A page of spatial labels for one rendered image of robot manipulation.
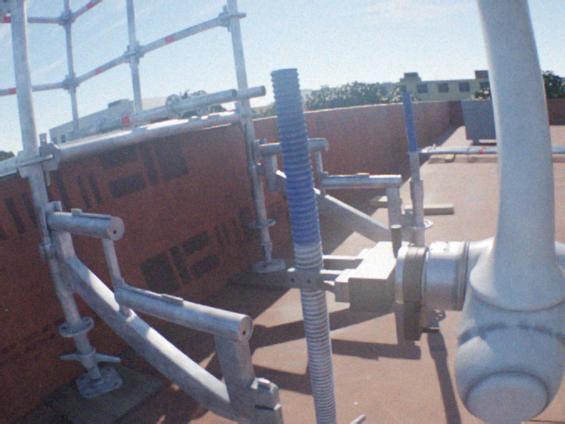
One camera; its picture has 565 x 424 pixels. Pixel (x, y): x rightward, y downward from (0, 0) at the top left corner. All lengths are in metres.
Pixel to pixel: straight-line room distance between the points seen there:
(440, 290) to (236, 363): 0.40
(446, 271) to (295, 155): 0.24
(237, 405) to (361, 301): 0.41
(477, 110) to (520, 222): 6.06
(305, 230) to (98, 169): 0.97
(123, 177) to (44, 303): 0.54
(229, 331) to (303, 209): 0.26
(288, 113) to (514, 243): 0.34
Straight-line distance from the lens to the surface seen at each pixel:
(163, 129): 1.45
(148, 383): 1.29
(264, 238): 1.96
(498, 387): 0.32
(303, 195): 0.55
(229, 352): 0.74
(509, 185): 0.34
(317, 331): 0.62
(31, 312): 1.30
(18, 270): 1.27
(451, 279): 0.50
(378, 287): 0.49
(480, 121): 6.38
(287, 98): 0.54
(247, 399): 0.80
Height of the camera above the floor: 0.72
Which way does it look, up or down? 13 degrees down
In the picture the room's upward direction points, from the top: 8 degrees counter-clockwise
